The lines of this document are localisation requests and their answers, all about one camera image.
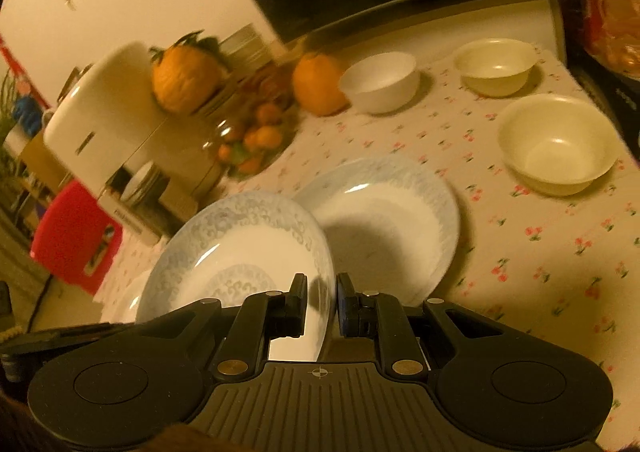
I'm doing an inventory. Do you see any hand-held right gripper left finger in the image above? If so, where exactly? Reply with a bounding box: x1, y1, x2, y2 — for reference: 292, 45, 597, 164
132, 273, 309, 383

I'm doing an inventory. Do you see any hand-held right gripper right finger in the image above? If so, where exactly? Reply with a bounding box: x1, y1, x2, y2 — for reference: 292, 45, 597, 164
336, 273, 506, 378

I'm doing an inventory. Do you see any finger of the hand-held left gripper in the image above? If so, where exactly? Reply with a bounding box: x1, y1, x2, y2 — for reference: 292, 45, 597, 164
30, 323, 146, 350

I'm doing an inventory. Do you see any white plate grey floral print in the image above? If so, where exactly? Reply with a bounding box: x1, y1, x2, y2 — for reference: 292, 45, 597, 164
100, 269, 156, 325

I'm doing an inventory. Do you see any blue scroll rim plate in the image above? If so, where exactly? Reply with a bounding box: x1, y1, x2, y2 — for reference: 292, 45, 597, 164
292, 157, 461, 308
135, 192, 337, 363

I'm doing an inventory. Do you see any small plain white bowl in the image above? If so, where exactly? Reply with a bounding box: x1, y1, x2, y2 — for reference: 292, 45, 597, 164
339, 51, 420, 114

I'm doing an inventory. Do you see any large white bowl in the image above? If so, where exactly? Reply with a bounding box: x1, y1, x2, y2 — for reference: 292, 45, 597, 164
496, 93, 621, 197

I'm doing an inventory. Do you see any red plastic stool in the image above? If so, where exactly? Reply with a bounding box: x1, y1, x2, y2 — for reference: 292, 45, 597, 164
30, 180, 123, 295

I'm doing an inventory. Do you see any glass jar of small fruits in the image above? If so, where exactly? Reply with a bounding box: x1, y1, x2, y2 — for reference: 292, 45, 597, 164
197, 24, 301, 180

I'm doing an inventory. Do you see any floral tablecloth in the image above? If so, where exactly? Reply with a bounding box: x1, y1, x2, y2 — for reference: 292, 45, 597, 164
100, 44, 636, 452

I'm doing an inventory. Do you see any white kitchen appliance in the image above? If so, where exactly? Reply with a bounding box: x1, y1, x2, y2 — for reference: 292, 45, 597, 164
42, 41, 166, 193

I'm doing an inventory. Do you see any yellow pomelo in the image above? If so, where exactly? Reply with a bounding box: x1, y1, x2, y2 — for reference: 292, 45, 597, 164
292, 52, 350, 117

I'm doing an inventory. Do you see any pomelo with green leaves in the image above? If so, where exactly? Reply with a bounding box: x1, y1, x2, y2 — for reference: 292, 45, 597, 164
150, 32, 226, 114

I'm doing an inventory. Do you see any white bowl with flared rim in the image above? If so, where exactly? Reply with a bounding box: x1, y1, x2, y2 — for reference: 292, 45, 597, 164
453, 38, 538, 98

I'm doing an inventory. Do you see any black and white carton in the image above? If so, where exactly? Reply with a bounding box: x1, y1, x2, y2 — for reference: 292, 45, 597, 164
575, 57, 640, 158

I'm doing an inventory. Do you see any orange printed carton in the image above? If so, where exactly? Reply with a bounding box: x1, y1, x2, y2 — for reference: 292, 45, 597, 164
560, 0, 640, 78

